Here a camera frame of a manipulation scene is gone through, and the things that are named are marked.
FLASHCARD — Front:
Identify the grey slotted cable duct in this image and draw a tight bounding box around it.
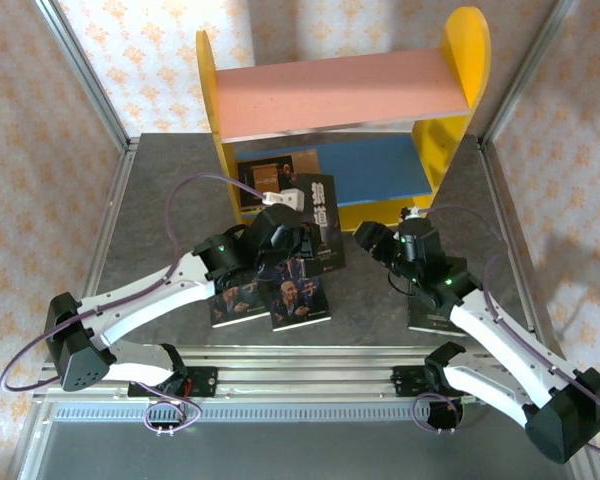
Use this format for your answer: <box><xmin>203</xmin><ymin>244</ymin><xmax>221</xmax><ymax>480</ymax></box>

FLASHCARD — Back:
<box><xmin>54</xmin><ymin>403</ymin><xmax>486</xmax><ymax>422</ymax></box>

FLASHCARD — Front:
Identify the yellow pink blue shelf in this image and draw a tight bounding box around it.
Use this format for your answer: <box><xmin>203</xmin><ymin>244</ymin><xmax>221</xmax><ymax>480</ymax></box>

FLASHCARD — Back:
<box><xmin>195</xmin><ymin>5</ymin><xmax>492</xmax><ymax>245</ymax></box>

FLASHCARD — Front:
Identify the aluminium table side rail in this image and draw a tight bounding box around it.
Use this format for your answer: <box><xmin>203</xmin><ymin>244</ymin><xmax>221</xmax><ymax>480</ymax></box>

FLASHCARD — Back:
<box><xmin>7</xmin><ymin>142</ymin><xmax>142</xmax><ymax>480</ymax></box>
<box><xmin>477</xmin><ymin>139</ymin><xmax>600</xmax><ymax>480</ymax></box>

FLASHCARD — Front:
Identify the aluminium frame post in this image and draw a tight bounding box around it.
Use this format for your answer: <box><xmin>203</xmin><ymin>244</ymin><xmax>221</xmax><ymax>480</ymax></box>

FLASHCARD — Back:
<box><xmin>478</xmin><ymin>0</ymin><xmax>579</xmax><ymax>149</ymax></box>
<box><xmin>33</xmin><ymin>0</ymin><xmax>142</xmax><ymax>154</ymax></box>

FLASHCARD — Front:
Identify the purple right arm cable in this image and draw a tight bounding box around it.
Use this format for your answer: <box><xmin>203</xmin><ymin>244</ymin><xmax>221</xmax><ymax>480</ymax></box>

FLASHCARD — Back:
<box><xmin>422</xmin><ymin>202</ymin><xmax>600</xmax><ymax>459</ymax></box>

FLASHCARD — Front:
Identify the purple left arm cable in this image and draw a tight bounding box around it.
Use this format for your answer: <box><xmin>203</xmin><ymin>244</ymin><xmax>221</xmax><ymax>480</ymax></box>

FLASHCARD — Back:
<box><xmin>0</xmin><ymin>172</ymin><xmax>266</xmax><ymax>392</ymax></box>

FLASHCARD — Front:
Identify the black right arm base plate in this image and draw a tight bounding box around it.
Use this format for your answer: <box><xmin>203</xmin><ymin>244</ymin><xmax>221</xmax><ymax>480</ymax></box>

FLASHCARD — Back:
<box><xmin>392</xmin><ymin>364</ymin><xmax>481</xmax><ymax>400</ymax></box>

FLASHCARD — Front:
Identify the short purple cable loop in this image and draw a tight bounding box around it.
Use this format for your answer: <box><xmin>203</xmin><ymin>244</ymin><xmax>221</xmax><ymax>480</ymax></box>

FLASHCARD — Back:
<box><xmin>412</xmin><ymin>392</ymin><xmax>496</xmax><ymax>435</ymax></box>
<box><xmin>143</xmin><ymin>397</ymin><xmax>205</xmax><ymax>436</ymax></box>

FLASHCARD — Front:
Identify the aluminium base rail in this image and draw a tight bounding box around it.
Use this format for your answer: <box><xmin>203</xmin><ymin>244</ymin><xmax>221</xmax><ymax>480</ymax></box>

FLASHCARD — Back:
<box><xmin>33</xmin><ymin>343</ymin><xmax>581</xmax><ymax>404</ymax></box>

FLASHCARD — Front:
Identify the black antler cover book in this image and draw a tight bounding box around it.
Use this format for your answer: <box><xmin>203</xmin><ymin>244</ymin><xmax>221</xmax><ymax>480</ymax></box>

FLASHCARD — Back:
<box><xmin>406</xmin><ymin>255</ymin><xmax>470</xmax><ymax>337</ymax></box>

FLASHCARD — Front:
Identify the dark blue old man book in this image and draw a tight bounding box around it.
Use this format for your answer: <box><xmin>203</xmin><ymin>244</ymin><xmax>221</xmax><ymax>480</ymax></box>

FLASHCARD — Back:
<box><xmin>209</xmin><ymin>282</ymin><xmax>274</xmax><ymax>330</ymax></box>
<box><xmin>268</xmin><ymin>257</ymin><xmax>332</xmax><ymax>333</ymax></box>

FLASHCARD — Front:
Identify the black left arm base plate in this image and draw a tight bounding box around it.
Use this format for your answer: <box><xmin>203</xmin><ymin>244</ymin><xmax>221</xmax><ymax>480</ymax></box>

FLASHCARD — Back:
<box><xmin>128</xmin><ymin>365</ymin><xmax>218</xmax><ymax>400</ymax></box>

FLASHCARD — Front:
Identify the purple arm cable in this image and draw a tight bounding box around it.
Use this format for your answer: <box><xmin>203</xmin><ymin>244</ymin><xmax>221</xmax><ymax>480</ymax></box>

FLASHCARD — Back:
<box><xmin>422</xmin><ymin>202</ymin><xmax>600</xmax><ymax>459</ymax></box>
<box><xmin>0</xmin><ymin>172</ymin><xmax>266</xmax><ymax>392</ymax></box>

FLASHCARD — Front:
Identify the brown gold cover book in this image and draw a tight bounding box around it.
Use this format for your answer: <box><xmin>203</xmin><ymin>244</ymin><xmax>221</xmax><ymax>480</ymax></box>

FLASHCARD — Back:
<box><xmin>235</xmin><ymin>148</ymin><xmax>322</xmax><ymax>211</ymax></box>

